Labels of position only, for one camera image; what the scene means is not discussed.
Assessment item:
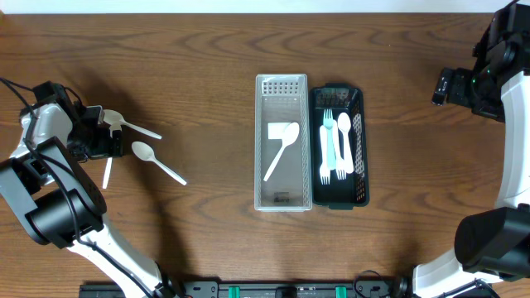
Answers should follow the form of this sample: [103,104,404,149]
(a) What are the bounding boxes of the white spoon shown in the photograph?
[263,123,300,181]
[338,113,354,174]
[104,109,162,139]
[132,141,187,185]

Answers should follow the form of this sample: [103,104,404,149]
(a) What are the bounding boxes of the white spoon vertical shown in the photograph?
[102,123,123,190]

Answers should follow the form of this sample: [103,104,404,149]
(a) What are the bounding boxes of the black plastic basket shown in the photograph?
[309,83,369,210]

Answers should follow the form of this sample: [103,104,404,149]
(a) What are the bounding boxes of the white fork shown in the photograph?
[332,120,347,180]
[323,109,336,171]
[319,125,330,185]

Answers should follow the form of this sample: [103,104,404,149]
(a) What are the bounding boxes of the clear plastic basket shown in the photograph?
[254,74,312,212]

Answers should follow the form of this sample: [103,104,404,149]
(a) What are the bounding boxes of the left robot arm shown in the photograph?
[1,81,186,297]

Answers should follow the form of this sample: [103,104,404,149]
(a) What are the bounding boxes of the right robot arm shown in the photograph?
[402,1,529,297]

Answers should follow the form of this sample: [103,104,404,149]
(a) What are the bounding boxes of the white label sticker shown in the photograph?
[267,123,290,140]

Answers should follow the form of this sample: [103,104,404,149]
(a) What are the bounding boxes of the left black cable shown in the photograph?
[0,76,158,298]

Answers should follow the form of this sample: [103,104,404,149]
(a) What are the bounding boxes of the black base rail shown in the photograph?
[78,270,494,298]

